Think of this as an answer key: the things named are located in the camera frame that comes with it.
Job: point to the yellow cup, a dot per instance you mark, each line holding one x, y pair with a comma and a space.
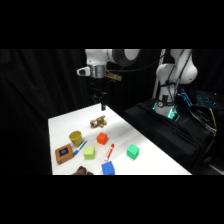
76, 138

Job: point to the blue marker pen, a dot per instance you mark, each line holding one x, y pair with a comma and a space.
80, 148

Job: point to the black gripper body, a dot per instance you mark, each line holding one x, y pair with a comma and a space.
99, 93

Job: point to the blue cube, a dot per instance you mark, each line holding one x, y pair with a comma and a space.
108, 168

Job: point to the dark brown plush toy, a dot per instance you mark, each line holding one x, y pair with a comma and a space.
82, 171

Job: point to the tan plush toy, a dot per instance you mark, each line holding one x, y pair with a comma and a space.
98, 122

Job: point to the brown box with blue screen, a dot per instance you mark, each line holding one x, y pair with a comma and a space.
64, 153

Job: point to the red marker pen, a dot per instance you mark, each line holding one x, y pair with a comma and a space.
109, 152

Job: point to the black curtain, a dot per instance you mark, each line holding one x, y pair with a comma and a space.
36, 100

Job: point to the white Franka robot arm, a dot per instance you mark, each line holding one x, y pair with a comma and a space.
176, 71

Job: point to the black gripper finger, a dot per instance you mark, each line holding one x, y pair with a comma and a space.
103, 106

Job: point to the black cloth covered stand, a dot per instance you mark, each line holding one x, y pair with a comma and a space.
166, 136

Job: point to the lime green cube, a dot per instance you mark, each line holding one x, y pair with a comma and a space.
89, 152

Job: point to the green base light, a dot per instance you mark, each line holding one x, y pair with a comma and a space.
171, 115

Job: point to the tan wrist connector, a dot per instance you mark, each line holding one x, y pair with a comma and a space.
114, 76

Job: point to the cyan backlit keyboard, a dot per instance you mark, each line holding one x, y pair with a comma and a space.
205, 98

